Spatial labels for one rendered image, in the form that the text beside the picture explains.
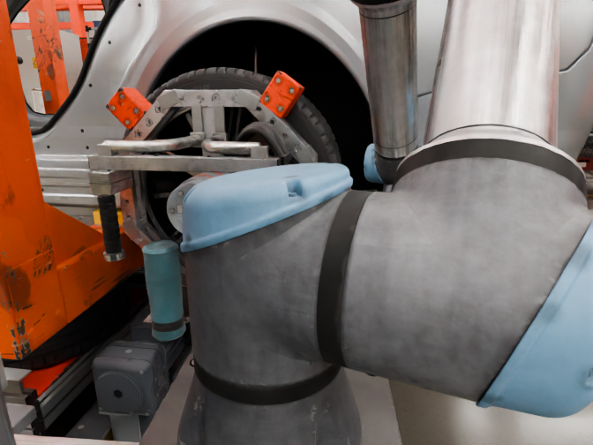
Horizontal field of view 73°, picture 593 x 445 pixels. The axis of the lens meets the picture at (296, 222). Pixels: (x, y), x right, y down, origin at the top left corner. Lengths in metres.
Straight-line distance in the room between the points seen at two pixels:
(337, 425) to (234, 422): 0.07
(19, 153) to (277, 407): 0.91
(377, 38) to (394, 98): 0.10
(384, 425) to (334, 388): 0.10
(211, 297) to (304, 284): 0.06
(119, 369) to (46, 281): 0.31
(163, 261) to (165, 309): 0.13
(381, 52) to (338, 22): 0.63
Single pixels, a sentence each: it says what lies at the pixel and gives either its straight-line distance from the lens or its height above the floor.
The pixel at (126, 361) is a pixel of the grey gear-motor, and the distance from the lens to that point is 1.26.
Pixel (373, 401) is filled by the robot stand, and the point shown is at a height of 0.82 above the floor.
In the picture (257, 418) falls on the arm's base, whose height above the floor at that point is 0.89.
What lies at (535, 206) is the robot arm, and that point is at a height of 1.04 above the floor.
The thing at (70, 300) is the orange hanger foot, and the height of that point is 0.58.
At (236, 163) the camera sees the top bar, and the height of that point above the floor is 0.97.
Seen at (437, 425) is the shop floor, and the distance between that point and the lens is 1.65.
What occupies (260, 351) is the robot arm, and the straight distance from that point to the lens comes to 0.26.
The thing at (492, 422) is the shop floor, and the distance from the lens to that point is 1.73.
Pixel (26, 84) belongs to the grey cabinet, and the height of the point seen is 1.29.
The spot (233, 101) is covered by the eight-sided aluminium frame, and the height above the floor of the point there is 1.09.
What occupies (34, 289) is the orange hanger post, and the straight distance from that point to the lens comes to 1.14.
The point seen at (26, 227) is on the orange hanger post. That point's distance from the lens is 1.11.
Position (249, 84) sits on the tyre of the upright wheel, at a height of 1.14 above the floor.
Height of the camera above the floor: 1.09
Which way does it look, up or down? 17 degrees down
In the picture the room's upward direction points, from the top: straight up
